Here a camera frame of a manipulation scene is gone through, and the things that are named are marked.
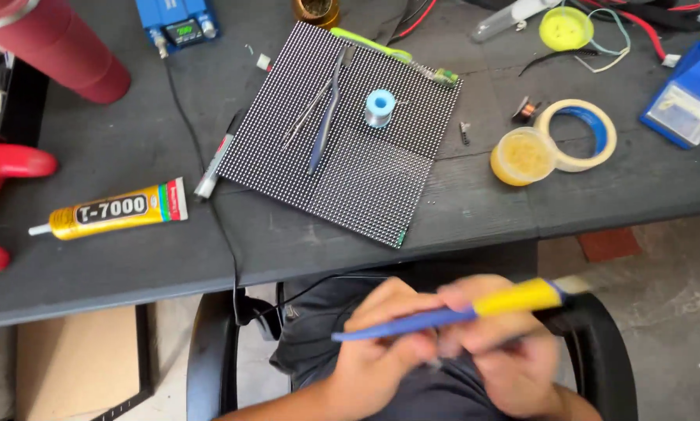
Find pale green rubber band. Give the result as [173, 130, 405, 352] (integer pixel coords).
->
[573, 7, 633, 74]

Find person's left hand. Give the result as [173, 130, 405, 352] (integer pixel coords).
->
[325, 276, 451, 419]

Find yellow glue tube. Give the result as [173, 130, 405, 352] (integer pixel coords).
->
[28, 178, 189, 242]

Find person's dark trousers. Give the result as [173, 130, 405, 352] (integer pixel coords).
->
[268, 275, 561, 421]

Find person's right hand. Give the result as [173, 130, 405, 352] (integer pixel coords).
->
[435, 275, 562, 419]

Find blue solder wire spool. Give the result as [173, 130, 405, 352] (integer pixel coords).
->
[364, 89, 397, 129]

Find green handled tool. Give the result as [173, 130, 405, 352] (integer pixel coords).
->
[330, 27, 461, 88]

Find silver metal tweezers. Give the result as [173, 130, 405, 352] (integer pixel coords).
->
[281, 47, 346, 152]

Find clear plastic tube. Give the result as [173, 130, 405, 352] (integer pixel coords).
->
[471, 0, 561, 43]

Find black cable tie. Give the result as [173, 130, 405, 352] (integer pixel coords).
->
[517, 48, 599, 78]

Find blue and yellow soldering iron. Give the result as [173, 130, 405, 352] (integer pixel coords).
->
[331, 275, 592, 343]

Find cardboard box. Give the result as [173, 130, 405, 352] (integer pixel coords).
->
[15, 304, 154, 421]

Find black dotted LED matrix panel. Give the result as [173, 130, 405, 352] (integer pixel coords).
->
[217, 21, 463, 249]

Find black soldering iron cable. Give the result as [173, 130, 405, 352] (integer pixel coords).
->
[161, 53, 397, 328]

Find black office chair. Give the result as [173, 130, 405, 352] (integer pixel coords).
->
[186, 281, 640, 421]

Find blue soldering iron stand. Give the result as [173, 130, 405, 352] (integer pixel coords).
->
[639, 23, 700, 150]

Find yellow flux paste jar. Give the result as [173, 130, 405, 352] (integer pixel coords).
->
[490, 127, 558, 187]

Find red insulated tumbler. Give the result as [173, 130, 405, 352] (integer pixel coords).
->
[0, 0, 132, 106]

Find blue soldering station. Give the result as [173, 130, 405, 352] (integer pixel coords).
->
[135, 0, 222, 59]

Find brass tip cleaner holder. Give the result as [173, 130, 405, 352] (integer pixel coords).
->
[292, 0, 342, 30]

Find small copper coil component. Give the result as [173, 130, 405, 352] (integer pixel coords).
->
[512, 96, 542, 125]

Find blue handled tweezers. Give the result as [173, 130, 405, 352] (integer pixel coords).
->
[307, 46, 356, 176]

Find red wire with white connector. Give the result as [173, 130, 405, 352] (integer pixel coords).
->
[584, 0, 682, 69]

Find yellow round lid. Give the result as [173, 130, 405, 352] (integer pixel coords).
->
[539, 6, 594, 52]

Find black and silver marker pen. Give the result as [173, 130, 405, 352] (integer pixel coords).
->
[193, 109, 246, 201]

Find beige tape roll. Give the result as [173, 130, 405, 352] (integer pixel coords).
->
[534, 99, 618, 173]

